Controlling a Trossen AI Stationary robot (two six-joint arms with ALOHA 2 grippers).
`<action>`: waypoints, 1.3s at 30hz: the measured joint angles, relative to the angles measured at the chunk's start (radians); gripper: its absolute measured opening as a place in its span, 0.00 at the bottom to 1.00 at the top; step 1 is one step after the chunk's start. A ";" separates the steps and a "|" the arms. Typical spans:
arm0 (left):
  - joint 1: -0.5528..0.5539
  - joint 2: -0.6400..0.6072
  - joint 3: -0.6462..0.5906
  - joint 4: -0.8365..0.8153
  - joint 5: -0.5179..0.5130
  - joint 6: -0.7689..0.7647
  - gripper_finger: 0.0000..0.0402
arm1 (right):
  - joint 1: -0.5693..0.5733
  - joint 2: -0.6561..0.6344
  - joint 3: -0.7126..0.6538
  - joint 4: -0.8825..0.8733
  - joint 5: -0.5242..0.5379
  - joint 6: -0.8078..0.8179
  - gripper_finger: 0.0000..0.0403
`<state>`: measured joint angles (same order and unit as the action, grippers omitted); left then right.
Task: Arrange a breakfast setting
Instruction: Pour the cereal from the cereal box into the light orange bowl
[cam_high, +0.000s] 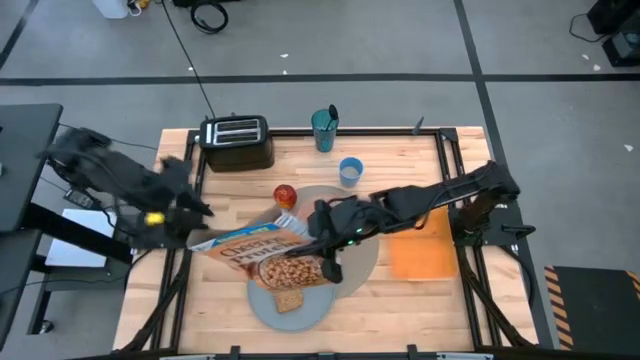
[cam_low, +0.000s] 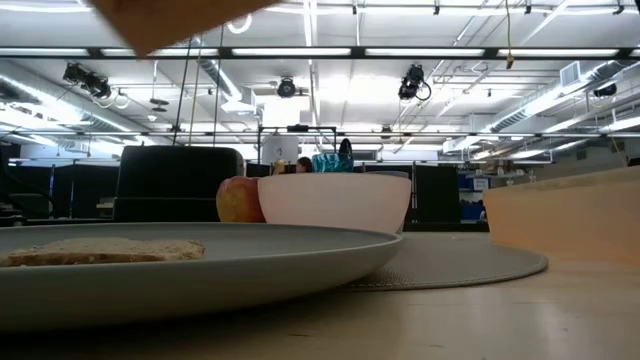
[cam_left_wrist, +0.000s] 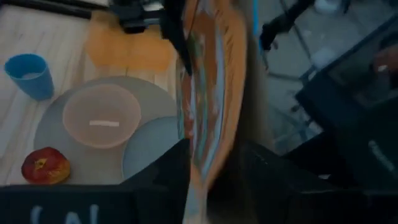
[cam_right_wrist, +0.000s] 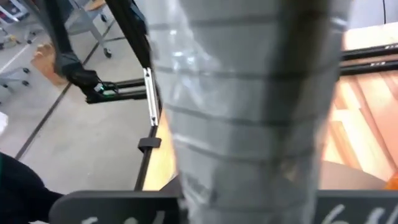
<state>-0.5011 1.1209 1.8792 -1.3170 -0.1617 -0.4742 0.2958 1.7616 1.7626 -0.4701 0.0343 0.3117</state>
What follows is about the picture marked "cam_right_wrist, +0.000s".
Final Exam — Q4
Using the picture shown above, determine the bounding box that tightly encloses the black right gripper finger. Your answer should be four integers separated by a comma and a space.
159, 175, 183, 192

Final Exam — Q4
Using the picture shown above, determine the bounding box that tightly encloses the clear ridged plastic container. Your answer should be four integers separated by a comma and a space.
146, 0, 352, 224

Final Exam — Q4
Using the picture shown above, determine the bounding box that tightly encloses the black rounded object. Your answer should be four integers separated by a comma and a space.
0, 151, 65, 224

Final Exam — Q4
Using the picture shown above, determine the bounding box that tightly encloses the brown cardboard piece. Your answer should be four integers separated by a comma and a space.
30, 42, 68, 87

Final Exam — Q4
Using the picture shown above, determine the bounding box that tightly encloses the grey wheeled cart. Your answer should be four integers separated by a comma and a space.
65, 0, 113, 59

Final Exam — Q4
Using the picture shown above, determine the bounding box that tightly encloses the grey caster chair base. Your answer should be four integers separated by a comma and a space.
0, 67, 32, 95

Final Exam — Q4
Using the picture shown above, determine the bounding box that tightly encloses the black table edge rail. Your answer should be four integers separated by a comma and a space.
133, 124, 160, 192

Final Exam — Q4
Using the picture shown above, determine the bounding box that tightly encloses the black rail clip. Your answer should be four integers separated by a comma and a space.
137, 136, 162, 153

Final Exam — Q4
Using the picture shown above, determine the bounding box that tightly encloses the silver metal bracket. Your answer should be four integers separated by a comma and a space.
142, 67, 161, 127

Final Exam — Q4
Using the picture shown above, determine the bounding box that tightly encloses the black floor frame rail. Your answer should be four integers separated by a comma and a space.
85, 78, 147, 105

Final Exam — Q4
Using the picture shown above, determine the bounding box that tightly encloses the black table frame post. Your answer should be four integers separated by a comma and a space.
104, 0, 154, 70

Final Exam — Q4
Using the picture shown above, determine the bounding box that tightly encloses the black sleeved frame leg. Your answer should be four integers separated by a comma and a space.
42, 0, 101, 93

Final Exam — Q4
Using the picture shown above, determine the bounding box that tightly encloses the black double table rail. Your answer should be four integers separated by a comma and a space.
340, 43, 398, 76

